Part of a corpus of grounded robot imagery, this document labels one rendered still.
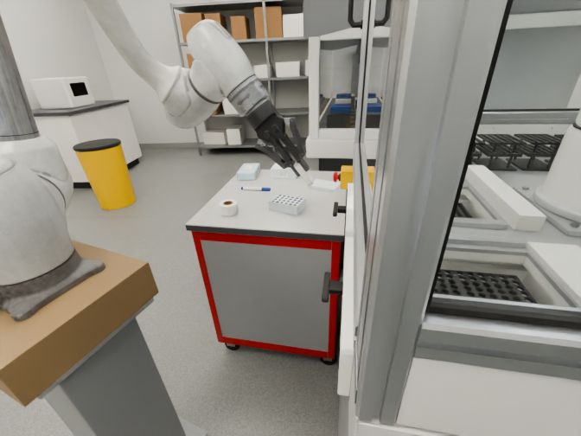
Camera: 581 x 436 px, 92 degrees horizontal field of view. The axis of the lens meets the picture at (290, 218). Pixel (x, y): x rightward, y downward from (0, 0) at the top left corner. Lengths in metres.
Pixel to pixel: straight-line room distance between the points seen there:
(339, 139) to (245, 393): 1.29
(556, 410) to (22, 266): 0.80
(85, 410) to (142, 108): 5.13
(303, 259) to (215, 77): 0.65
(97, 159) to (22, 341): 2.67
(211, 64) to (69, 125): 3.41
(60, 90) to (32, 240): 3.69
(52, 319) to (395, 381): 0.62
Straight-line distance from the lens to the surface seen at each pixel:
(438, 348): 0.27
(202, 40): 0.74
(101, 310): 0.74
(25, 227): 0.72
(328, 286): 0.53
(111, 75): 5.87
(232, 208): 1.10
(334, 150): 1.57
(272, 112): 0.73
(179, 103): 0.81
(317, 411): 1.42
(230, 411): 1.46
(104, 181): 3.35
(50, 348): 0.72
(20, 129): 0.90
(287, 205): 1.07
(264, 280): 1.16
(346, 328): 0.45
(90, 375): 0.90
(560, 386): 0.33
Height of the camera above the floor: 1.27
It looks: 29 degrees down
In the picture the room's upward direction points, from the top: 3 degrees counter-clockwise
